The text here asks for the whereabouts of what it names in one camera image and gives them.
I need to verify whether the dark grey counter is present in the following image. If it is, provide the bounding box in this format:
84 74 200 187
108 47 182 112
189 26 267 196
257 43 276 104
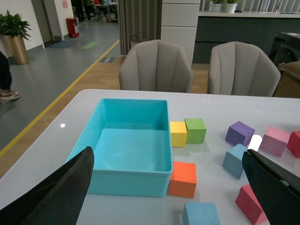
193 12 300 64

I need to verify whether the purple foam cube back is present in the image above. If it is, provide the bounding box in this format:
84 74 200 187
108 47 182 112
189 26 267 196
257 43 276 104
225 121 255 146

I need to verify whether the left beige armchair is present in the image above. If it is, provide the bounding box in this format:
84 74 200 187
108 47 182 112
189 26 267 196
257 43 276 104
119 39 193 93

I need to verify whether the light blue foam cube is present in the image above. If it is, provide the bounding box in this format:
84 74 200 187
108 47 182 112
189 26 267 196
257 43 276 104
222 144 247 180
182 202 221 225

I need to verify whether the orange foam cube near bin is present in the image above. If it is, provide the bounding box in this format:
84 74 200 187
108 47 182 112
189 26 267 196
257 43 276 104
168 161 197 198

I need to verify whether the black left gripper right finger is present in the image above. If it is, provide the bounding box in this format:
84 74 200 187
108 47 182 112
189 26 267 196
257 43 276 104
242 150 300 225

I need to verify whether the cyan plastic bin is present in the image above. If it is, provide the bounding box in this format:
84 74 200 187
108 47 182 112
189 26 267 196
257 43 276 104
69 98 173 197

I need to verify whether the red fire extinguisher box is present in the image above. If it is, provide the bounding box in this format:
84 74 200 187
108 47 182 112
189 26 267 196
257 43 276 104
66 17 79 38

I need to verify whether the right beige armchair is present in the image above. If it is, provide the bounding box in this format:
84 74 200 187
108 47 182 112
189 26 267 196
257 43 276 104
207 42 281 97

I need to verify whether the white potted plant left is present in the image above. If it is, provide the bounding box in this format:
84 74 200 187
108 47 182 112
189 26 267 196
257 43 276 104
210 0 224 13

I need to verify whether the black appliance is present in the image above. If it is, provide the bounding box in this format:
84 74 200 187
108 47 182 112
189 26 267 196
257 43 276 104
269 32 300 66

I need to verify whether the white drawer cabinet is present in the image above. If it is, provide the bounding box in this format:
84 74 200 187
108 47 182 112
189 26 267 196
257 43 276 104
161 0 200 65

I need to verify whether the dark red foam cube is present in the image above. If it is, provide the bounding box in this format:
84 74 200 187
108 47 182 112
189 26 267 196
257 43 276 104
287 131 300 158

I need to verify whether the white potted plant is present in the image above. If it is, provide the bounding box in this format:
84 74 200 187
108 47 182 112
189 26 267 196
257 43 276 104
224 0 238 14
210 0 224 13

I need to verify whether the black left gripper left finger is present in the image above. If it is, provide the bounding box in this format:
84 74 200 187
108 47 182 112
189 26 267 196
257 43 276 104
0 146 94 225

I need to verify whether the walking person leg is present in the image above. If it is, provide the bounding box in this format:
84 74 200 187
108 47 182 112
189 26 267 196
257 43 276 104
0 52 20 100

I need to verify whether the red foam cube front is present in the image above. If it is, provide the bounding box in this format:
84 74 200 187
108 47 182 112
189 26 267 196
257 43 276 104
235 184 268 225

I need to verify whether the green foam cube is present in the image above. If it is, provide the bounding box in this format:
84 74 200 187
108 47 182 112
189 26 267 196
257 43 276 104
184 118 207 144

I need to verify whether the beige armchair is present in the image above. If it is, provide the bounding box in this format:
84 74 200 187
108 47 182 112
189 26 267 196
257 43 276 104
207 42 281 97
119 39 193 93

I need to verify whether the pink foam cube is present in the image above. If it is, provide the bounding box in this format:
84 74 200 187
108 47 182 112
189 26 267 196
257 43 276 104
259 126 290 157

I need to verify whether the white potted plant right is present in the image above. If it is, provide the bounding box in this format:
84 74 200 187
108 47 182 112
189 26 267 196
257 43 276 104
224 0 238 14

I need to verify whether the potted plant gold pot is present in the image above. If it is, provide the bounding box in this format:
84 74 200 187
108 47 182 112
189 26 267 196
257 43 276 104
0 9 32 65

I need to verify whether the yellow foam cube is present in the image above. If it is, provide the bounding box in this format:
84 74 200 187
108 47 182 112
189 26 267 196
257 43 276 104
170 121 187 147

